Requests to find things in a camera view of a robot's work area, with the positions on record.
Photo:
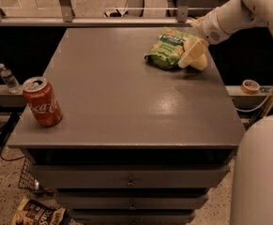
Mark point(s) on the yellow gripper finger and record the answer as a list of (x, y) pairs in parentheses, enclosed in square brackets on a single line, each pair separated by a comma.
[(194, 52)]

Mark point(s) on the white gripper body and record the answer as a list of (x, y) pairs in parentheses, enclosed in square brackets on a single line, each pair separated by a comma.
[(209, 28)]

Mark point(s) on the yellow sponge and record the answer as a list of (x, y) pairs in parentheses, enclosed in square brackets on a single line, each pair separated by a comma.
[(194, 59)]

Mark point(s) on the green rice chip bag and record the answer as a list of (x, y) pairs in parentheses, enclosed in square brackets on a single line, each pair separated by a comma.
[(169, 48)]

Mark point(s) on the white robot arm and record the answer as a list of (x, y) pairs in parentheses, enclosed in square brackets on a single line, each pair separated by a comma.
[(252, 195)]

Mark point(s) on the brown snack bag on floor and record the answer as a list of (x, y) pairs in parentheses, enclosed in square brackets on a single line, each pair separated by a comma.
[(31, 212)]

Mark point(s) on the roll of tape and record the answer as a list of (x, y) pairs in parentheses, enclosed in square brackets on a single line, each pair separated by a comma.
[(250, 87)]

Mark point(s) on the grey drawer cabinet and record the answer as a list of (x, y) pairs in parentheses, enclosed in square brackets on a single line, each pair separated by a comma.
[(136, 145)]

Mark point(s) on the red Coca-Cola can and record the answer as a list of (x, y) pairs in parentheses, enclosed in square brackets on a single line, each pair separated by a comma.
[(42, 101)]

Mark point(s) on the clear plastic water bottle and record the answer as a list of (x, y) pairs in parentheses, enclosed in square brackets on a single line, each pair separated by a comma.
[(9, 79)]

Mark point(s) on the metal railing frame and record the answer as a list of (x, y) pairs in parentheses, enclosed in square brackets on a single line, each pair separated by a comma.
[(116, 12)]

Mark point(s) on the wire mesh basket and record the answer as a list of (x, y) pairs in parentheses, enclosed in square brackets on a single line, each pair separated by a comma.
[(27, 180)]

